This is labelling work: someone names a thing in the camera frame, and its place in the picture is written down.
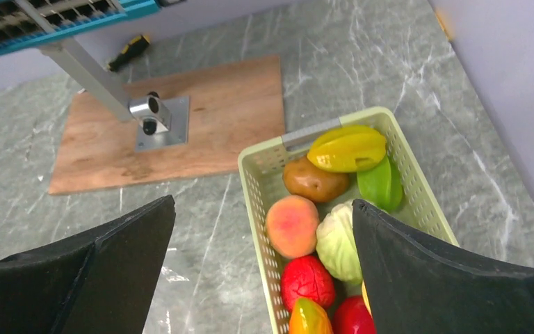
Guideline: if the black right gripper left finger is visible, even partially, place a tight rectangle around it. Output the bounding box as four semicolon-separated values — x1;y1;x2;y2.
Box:
0;196;176;333

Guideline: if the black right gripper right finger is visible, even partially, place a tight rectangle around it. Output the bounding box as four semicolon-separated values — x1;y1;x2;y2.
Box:
353;200;534;333

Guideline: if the pale green cabbage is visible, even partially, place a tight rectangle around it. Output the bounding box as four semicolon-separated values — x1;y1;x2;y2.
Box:
316;201;363;285

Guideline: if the orange pink peach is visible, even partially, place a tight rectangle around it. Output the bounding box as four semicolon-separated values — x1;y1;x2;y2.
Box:
265;195;320;259

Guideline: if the yellow star fruit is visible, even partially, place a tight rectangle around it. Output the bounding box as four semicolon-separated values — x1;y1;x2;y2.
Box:
307;125;387;173

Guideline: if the red apple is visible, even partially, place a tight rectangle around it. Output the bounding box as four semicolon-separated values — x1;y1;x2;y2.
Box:
332;296;376;334

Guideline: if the orange yellow mango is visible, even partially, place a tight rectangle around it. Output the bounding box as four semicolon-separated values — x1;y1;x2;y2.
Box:
289;297;333;334

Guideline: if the red wrinkled fruit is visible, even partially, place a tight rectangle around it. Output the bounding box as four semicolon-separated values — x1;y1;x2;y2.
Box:
280;255;337;311

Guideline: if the brown potato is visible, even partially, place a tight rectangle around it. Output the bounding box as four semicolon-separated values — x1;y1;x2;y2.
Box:
282;157;350;203

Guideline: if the silver metal stand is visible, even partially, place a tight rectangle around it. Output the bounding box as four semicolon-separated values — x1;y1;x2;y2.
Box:
15;0;191;152

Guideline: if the pale green perforated basket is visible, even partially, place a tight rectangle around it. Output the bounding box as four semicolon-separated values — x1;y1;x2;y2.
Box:
238;106;458;333

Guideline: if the brown wooden board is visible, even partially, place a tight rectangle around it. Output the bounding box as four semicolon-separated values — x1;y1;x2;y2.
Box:
49;55;285;195

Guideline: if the black yellow screwdriver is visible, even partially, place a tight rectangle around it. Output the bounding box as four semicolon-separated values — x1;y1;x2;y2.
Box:
106;35;151;72

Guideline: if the blue grey network switch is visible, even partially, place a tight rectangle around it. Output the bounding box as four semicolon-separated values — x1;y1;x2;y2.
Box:
0;0;161;56

